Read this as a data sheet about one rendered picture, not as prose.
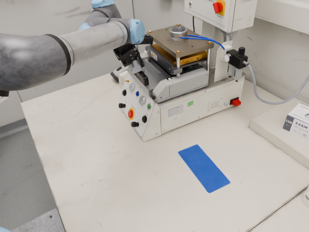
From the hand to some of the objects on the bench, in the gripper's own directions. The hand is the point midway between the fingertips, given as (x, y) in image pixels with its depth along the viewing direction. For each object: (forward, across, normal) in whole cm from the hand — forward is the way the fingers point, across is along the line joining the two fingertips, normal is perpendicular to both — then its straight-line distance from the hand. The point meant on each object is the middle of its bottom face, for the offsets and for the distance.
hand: (144, 69), depth 114 cm
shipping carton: (+26, -26, -3) cm, 37 cm away
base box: (+30, +2, +7) cm, 30 cm away
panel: (+19, 0, -19) cm, 27 cm away
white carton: (+37, +52, +42) cm, 77 cm away
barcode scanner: (+26, -40, -4) cm, 47 cm away
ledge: (+42, +73, +42) cm, 94 cm away
